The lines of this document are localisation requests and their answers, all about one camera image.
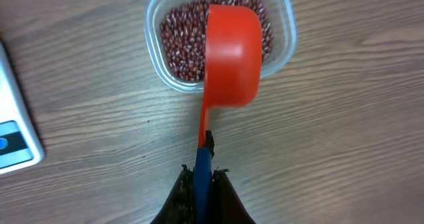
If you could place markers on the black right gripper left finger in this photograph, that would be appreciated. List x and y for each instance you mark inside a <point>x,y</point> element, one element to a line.
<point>179,207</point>

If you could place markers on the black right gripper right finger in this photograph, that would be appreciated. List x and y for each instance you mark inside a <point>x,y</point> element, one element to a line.
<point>224,205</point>

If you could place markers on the red measuring scoop blue handle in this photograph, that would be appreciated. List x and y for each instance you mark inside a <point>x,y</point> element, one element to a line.
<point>233,58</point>

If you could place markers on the white digital kitchen scale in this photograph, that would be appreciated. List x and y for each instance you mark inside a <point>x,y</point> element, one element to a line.
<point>20,145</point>

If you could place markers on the red beans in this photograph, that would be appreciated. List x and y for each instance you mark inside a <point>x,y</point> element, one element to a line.
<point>183,34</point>

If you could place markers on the clear plastic container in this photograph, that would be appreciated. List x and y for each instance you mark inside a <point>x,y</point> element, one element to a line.
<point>282,20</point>

